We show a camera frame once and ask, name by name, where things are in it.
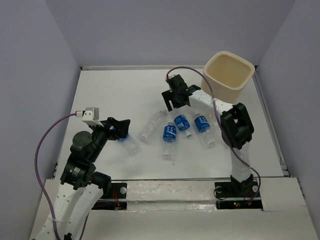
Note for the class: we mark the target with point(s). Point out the leftmost blue label bottle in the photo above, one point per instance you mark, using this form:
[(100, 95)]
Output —
[(130, 145)]

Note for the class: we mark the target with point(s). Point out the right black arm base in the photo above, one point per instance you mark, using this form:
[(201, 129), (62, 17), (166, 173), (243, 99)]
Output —
[(228, 199)]

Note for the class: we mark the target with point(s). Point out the center blue label bottle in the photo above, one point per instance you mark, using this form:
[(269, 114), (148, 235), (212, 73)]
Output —
[(169, 139)]

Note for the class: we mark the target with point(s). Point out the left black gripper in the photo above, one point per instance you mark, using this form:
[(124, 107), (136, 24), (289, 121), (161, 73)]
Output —
[(121, 128)]

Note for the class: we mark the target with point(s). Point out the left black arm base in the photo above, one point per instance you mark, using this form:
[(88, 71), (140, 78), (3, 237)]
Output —
[(115, 199)]

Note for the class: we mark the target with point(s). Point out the clear unlabeled bottle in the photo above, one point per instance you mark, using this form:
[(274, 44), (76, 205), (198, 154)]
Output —
[(151, 126), (215, 123)]

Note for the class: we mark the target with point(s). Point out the right blue label bottle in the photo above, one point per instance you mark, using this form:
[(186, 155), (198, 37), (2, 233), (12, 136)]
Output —
[(204, 130)]

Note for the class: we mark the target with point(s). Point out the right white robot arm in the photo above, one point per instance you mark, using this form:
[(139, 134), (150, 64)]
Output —
[(236, 129)]

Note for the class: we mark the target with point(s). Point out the small blue label bottle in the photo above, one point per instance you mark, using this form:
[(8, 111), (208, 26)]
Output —
[(183, 125)]

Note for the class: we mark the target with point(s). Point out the beige plastic bin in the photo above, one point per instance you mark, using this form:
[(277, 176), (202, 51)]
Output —
[(227, 74)]

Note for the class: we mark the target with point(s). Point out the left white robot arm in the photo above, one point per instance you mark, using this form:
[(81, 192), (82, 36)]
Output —
[(81, 186)]

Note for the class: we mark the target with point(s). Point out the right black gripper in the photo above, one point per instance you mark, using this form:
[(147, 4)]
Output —
[(168, 95)]

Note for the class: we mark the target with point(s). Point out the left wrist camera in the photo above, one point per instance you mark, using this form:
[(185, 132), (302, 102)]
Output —
[(91, 116)]

